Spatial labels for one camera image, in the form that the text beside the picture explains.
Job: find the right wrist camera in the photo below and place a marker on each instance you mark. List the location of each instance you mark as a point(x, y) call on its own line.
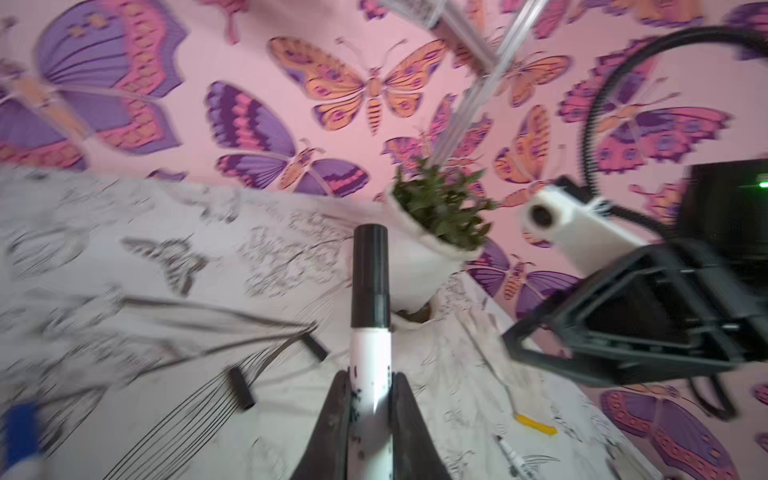
point(577, 223)

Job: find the potted green plant white pot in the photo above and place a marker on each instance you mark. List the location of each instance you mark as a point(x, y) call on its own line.
point(438, 219)

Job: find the white marker pen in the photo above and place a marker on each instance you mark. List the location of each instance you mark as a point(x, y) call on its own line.
point(518, 467)
point(370, 451)
point(23, 453)

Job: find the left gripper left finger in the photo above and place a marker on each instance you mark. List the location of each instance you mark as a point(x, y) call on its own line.
point(326, 454)

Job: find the black pen cap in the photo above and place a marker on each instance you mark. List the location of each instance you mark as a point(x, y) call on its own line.
point(370, 304)
point(319, 351)
point(240, 388)

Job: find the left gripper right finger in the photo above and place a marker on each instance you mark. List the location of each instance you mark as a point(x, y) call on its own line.
point(415, 456)

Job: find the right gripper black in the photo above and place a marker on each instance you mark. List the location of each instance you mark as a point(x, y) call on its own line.
point(693, 306)

